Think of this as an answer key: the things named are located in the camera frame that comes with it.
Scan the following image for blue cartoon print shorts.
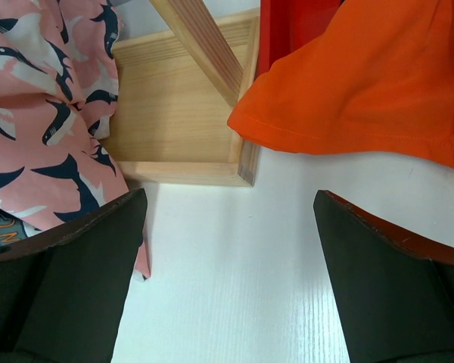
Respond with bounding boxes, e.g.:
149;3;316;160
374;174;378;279
0;210;41;247

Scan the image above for wooden clothes rack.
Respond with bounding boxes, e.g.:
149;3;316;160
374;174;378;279
103;1;260;187

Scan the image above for orange shorts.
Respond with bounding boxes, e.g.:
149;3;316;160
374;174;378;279
228;1;454;169

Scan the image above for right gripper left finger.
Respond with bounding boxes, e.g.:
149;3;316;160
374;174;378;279
0;189;148;362

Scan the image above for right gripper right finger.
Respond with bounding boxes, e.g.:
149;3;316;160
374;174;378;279
313;190;454;362

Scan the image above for pink shark print shorts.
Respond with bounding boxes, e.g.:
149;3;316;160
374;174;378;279
0;0;152;283

